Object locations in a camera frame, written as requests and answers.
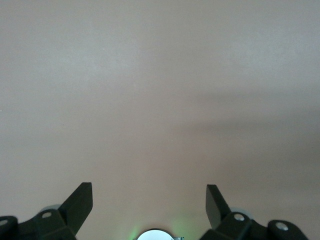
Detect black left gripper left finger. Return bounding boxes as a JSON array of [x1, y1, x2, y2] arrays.
[[0, 182, 94, 240]]

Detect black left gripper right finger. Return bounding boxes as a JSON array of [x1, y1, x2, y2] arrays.
[[199, 184, 307, 240]]

